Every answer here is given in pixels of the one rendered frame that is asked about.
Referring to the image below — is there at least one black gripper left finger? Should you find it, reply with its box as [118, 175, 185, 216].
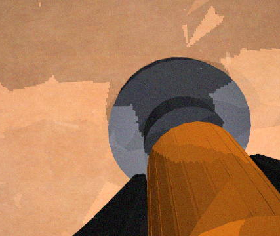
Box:
[72, 173, 148, 236]

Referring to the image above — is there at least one orange-brown cylinder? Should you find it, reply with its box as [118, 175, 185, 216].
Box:
[147, 121, 280, 236]

